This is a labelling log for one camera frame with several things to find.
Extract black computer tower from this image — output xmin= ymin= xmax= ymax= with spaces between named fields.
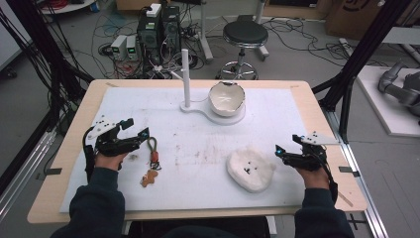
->
xmin=160 ymin=4 xmax=182 ymax=63
xmin=137 ymin=11 xmax=163 ymax=65

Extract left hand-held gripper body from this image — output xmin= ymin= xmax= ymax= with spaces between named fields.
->
xmin=83 ymin=115 xmax=142 ymax=158

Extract black floor cables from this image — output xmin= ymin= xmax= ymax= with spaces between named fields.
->
xmin=263 ymin=16 xmax=390 ymax=68

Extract cardboard box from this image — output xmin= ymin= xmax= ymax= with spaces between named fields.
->
xmin=325 ymin=0 xmax=420 ymax=42

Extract white power adapter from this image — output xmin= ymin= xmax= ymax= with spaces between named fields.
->
xmin=146 ymin=3 xmax=162 ymax=19

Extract white plush toy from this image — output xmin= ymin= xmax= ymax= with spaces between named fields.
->
xmin=226 ymin=147 xmax=277 ymax=194

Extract round white table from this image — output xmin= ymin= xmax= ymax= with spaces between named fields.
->
xmin=39 ymin=0 xmax=97 ymax=16

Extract gingerbread man keychain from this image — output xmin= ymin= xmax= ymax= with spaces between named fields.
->
xmin=140 ymin=136 xmax=162 ymax=188

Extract person's left hand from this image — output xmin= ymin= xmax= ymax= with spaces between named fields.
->
xmin=93 ymin=150 xmax=130 ymax=172

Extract white stand with pole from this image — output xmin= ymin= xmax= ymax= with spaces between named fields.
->
xmin=170 ymin=49 xmax=248 ymax=126

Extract grey bench power supply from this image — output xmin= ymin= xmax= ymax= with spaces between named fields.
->
xmin=110 ymin=34 xmax=128 ymax=62
xmin=126 ymin=34 xmax=140 ymax=61

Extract white bowl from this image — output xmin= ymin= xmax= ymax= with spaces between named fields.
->
xmin=207 ymin=80 xmax=247 ymax=118

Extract aluminium rail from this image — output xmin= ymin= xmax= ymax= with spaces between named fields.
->
xmin=325 ymin=108 xmax=391 ymax=238
xmin=0 ymin=128 xmax=57 ymax=220

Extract white desk leg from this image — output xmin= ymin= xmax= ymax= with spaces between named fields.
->
xmin=198 ymin=0 xmax=215 ymax=64
xmin=256 ymin=0 xmax=270 ymax=62

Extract black metal frame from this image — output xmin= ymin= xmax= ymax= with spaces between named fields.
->
xmin=6 ymin=0 xmax=95 ymax=133
xmin=311 ymin=0 xmax=414 ymax=144

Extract black round stool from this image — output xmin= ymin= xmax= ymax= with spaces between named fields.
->
xmin=216 ymin=19 xmax=270 ymax=81

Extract white table mat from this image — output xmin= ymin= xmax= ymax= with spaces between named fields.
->
xmin=58 ymin=86 xmax=310 ymax=214

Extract person's dark clothing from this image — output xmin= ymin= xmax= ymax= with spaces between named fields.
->
xmin=128 ymin=216 xmax=272 ymax=238

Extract wooden table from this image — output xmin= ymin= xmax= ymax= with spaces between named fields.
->
xmin=27 ymin=78 xmax=368 ymax=225

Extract white platform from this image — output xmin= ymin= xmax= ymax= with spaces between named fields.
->
xmin=356 ymin=64 xmax=420 ymax=139

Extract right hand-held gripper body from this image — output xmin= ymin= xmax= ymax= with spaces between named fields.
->
xmin=283 ymin=131 xmax=340 ymax=173

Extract person's right hand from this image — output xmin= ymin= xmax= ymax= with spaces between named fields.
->
xmin=295 ymin=165 xmax=331 ymax=191

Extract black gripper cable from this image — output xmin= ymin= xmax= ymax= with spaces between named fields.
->
xmin=82 ymin=127 xmax=97 ymax=183
xmin=316 ymin=155 xmax=340 ymax=204

